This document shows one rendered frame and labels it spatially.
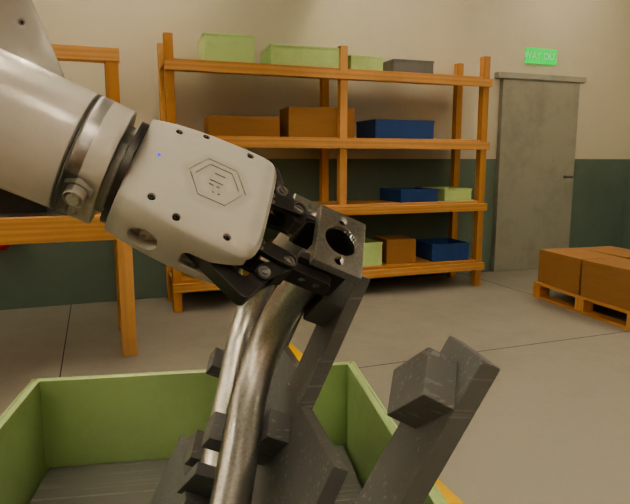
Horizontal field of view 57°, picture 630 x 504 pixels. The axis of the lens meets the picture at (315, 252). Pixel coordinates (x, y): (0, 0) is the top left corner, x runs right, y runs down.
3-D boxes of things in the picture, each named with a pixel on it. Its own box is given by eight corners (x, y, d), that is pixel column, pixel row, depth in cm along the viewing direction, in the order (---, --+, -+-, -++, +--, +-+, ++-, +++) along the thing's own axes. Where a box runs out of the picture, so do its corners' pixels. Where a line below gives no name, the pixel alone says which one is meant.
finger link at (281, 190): (274, 205, 43) (351, 239, 45) (280, 176, 45) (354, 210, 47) (257, 229, 46) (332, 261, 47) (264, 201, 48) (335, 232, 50)
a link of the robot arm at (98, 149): (60, 156, 34) (111, 177, 34) (112, 72, 39) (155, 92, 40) (41, 237, 39) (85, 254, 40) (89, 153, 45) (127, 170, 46)
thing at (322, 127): (483, 286, 578) (494, 52, 543) (174, 314, 473) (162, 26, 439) (452, 276, 628) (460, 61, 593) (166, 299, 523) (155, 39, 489)
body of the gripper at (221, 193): (92, 181, 34) (265, 253, 37) (145, 83, 41) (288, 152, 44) (71, 250, 39) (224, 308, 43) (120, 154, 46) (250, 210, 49)
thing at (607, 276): (531, 296, 534) (534, 248, 527) (605, 291, 556) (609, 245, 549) (635, 333, 420) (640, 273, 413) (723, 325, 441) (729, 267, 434)
